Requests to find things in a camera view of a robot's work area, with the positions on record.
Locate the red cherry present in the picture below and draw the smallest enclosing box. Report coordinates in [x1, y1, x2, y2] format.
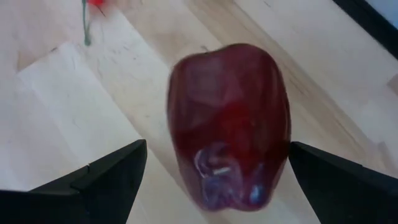
[81, 0, 108, 47]

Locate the dark red apple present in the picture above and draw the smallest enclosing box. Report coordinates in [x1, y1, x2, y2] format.
[166, 42, 292, 213]

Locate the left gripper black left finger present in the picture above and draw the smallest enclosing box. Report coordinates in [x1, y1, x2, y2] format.
[0, 139, 148, 224]

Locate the black aluminium rig frame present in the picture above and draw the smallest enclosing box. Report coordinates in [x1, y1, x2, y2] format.
[331, 0, 398, 60]

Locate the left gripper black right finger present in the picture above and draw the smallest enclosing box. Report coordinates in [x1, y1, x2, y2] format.
[288, 141, 398, 224]

